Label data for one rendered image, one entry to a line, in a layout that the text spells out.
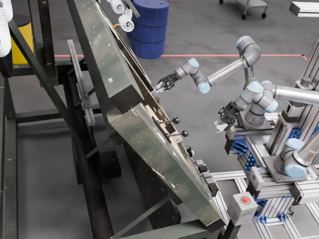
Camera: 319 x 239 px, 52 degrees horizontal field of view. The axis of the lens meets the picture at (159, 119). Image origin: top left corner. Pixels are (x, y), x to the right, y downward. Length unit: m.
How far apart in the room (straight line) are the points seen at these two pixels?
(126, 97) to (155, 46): 4.08
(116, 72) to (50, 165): 2.40
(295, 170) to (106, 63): 1.28
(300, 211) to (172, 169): 1.96
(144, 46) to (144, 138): 3.94
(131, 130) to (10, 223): 1.86
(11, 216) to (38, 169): 0.69
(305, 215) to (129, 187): 1.63
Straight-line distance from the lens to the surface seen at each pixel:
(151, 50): 5.23
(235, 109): 1.84
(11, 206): 3.05
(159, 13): 5.02
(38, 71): 2.21
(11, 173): 3.29
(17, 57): 5.09
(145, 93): 2.06
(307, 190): 2.40
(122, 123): 1.25
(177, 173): 1.58
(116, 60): 1.28
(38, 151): 3.68
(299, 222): 3.23
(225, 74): 2.23
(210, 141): 3.91
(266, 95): 1.83
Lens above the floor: 2.57
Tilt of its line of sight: 39 degrees down
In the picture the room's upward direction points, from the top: 8 degrees clockwise
